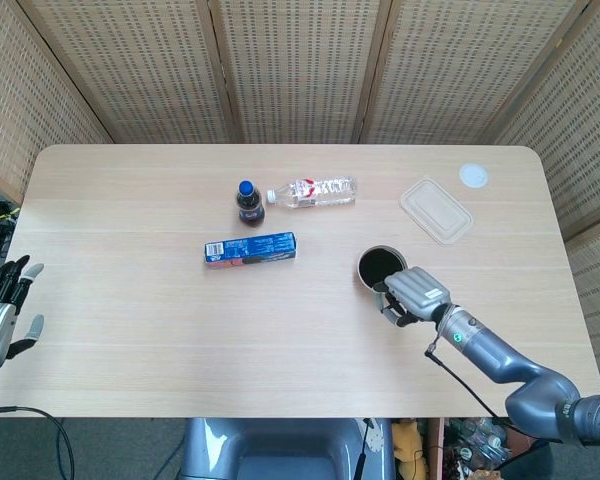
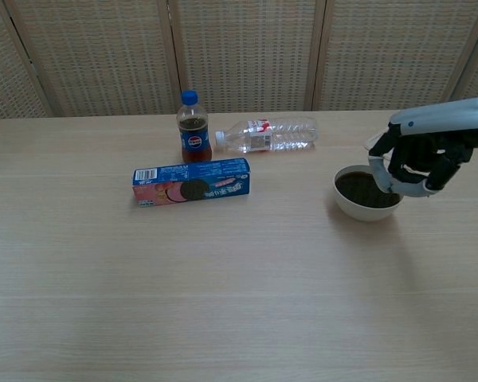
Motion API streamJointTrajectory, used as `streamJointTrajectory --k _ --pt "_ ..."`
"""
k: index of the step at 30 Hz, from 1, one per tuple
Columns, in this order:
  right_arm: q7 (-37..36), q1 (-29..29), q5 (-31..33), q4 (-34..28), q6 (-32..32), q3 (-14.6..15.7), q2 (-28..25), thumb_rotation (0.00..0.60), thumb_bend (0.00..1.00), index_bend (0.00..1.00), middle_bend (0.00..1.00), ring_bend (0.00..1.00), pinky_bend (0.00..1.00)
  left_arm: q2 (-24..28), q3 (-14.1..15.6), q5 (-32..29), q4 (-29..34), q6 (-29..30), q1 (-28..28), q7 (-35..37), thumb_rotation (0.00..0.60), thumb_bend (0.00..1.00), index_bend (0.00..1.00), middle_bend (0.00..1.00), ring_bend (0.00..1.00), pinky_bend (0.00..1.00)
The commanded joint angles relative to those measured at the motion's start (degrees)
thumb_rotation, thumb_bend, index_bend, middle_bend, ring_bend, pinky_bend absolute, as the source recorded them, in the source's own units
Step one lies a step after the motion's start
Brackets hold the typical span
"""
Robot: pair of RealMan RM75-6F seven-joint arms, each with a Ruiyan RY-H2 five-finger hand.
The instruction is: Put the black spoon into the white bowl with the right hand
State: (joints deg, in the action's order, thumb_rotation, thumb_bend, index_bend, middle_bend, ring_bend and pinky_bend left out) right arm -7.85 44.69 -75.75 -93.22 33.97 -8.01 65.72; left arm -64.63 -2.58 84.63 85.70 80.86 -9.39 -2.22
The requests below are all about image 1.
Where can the clear plastic water bottle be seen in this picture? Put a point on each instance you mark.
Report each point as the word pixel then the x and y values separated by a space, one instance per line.
pixel 320 192

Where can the blue cookie box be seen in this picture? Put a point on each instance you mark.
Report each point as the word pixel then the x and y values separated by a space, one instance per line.
pixel 252 247

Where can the white round table grommet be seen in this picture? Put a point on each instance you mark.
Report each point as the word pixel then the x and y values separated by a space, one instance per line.
pixel 474 175

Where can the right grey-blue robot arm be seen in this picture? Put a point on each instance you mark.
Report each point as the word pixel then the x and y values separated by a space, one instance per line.
pixel 500 357

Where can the yellow soft toy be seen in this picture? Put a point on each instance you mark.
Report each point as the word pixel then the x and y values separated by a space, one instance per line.
pixel 410 450

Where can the white perforated bracket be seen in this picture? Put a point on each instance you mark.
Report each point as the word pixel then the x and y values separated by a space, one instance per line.
pixel 374 437

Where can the box of mixed clutter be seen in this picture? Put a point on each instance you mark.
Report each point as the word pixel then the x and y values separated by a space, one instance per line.
pixel 480 445

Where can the grey-blue robot torso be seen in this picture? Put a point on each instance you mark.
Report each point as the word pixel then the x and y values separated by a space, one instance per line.
pixel 280 450

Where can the beige container lid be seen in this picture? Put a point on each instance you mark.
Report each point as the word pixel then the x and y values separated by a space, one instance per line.
pixel 435 210

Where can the woven bamboo folding screen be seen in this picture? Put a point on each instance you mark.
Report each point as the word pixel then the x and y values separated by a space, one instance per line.
pixel 300 75

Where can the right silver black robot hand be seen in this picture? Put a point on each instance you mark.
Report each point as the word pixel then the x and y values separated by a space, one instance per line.
pixel 420 292

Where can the cola bottle with blue cap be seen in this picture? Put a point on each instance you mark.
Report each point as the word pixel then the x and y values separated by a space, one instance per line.
pixel 250 207

